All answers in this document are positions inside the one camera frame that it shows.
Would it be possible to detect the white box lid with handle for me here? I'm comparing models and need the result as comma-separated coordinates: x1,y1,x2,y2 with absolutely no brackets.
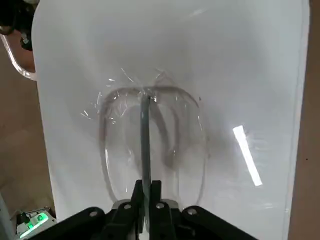
31,0,311,240

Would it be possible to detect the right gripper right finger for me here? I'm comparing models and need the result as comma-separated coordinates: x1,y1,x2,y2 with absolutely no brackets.
149,179,254,240

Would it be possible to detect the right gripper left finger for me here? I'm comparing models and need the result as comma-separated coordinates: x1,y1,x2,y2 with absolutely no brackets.
57,179,145,240

